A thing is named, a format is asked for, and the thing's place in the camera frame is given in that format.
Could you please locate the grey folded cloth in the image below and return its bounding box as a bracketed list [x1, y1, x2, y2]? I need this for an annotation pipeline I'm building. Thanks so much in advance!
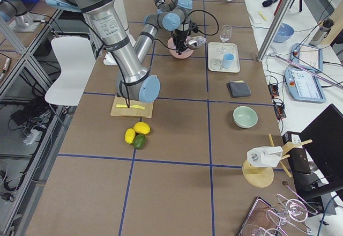
[227, 80, 251, 98]

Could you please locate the blue bowl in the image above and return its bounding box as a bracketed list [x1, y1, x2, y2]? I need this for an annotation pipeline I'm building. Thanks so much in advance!
[273, 23, 294, 43]

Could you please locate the green bowl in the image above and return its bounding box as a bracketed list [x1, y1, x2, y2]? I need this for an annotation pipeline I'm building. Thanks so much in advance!
[233, 106, 258, 129]

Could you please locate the bamboo cutting board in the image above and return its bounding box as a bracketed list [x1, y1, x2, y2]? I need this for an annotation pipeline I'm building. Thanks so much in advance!
[110, 74, 158, 119]

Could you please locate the wooden cup stand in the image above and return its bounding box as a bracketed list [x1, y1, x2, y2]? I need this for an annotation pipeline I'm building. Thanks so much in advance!
[242, 134, 312, 188]

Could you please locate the blue teach pendant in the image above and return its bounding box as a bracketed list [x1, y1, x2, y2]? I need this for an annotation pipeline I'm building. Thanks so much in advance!
[290, 43, 323, 73]
[285, 68, 326, 103]

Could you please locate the black monitor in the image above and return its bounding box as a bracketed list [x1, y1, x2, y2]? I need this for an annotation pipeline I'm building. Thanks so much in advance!
[282, 104, 342, 200]

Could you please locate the yellow small spoon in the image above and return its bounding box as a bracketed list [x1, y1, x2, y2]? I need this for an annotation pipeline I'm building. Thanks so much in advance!
[258, 12, 267, 21]

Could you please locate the white chair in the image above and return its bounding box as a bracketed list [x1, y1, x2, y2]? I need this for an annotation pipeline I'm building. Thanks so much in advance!
[44, 36, 96, 106]

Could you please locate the yellow plastic knife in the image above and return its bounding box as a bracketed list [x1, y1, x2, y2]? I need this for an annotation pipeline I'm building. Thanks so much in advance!
[115, 104, 146, 110]

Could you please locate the yellow lemon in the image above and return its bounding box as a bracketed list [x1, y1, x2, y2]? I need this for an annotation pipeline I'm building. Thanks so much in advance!
[124, 128, 136, 144]
[133, 122, 151, 135]

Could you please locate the yellow lemon upper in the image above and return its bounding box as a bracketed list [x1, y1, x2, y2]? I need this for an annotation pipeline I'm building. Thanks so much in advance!
[133, 122, 151, 135]

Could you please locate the yellow lemon lower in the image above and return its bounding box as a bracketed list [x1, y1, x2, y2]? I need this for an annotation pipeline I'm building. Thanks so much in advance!
[124, 128, 136, 144]

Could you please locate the cream bear tray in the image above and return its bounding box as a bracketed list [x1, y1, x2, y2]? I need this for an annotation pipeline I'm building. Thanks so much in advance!
[208, 42, 240, 73]

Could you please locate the clear wine glass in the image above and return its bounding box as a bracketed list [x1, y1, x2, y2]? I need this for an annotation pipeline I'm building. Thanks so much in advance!
[217, 25, 232, 54]

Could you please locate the near blue teach pendant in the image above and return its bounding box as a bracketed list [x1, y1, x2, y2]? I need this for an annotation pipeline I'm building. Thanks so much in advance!
[285, 68, 326, 103]

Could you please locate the white paper cup holder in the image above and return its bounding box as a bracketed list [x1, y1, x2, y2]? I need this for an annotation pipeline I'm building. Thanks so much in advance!
[247, 146, 283, 168]

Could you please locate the light blue cup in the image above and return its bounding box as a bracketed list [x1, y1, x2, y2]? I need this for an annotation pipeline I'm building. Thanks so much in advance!
[222, 53, 235, 69]

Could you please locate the pink bowl of ice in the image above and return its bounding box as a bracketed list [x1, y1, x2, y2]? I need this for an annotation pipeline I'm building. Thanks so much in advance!
[167, 36, 195, 60]

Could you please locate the far blue teach pendant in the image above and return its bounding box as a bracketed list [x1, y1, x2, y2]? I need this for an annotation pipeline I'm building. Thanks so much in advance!
[290, 43, 323, 73]

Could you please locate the aluminium frame post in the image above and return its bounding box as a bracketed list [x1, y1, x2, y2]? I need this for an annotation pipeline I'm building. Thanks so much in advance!
[257, 0, 293, 62]

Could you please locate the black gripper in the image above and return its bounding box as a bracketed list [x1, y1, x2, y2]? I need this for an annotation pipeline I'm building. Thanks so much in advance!
[173, 29, 191, 56]

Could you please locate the steel ice scoop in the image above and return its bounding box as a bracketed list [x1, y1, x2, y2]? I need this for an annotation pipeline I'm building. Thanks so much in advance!
[185, 36, 207, 50]

